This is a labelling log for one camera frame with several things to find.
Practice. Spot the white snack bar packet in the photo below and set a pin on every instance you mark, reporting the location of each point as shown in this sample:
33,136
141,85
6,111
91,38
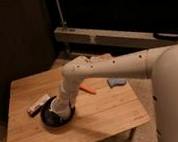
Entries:
36,107

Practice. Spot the wooden table leg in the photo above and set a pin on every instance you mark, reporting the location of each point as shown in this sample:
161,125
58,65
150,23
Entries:
131,134

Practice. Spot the black ceramic bowl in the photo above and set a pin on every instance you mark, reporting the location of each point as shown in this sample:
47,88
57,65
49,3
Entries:
51,119

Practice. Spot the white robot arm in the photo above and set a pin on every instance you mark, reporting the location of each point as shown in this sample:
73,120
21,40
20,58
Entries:
158,64

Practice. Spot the orange carrot toy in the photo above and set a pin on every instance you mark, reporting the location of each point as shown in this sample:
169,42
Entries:
88,89

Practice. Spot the black case handle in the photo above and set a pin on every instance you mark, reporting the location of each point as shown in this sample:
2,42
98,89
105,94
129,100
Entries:
165,37

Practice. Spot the metal pole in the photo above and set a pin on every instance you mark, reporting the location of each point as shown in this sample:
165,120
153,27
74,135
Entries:
63,23

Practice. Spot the blue sponge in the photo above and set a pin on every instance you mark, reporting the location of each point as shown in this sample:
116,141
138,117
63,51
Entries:
113,82

